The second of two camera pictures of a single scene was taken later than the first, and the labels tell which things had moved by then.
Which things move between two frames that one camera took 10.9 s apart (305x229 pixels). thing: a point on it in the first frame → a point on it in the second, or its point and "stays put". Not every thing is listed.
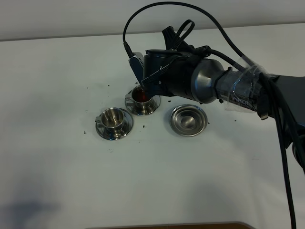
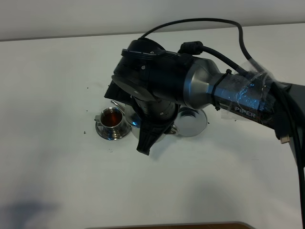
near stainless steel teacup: (111, 118) stays put
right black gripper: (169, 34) → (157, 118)
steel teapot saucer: (188, 120) stays put
